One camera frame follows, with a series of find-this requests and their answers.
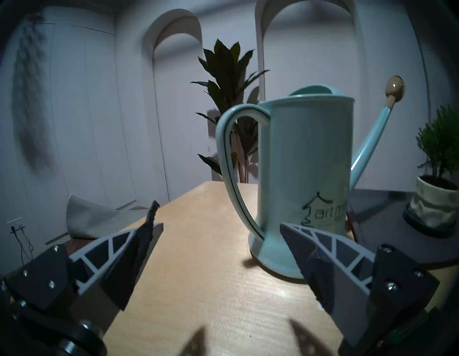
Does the tall dark leafy houseplant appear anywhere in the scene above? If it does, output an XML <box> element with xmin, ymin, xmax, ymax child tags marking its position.
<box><xmin>191</xmin><ymin>39</ymin><xmax>270</xmax><ymax>183</ymax></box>

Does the dark grey tray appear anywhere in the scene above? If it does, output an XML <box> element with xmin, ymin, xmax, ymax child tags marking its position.
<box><xmin>347</xmin><ymin>189</ymin><xmax>459</xmax><ymax>266</ymax></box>

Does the mint green watering can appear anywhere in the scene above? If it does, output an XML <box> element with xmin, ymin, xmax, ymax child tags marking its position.
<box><xmin>216</xmin><ymin>75</ymin><xmax>406</xmax><ymax>280</ymax></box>

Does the small shrub in cream pot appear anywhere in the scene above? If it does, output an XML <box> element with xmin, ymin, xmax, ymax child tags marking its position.
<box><xmin>409</xmin><ymin>105</ymin><xmax>459</xmax><ymax>230</ymax></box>

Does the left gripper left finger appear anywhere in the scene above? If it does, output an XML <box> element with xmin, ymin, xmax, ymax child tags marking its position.
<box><xmin>5</xmin><ymin>200</ymin><xmax>164</xmax><ymax>325</ymax></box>

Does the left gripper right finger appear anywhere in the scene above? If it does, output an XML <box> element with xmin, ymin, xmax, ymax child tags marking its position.
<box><xmin>280</xmin><ymin>222</ymin><xmax>440</xmax><ymax>350</ymax></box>

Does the black plant saucer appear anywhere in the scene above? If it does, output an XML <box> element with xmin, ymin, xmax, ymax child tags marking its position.
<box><xmin>402</xmin><ymin>205</ymin><xmax>458</xmax><ymax>238</ymax></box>

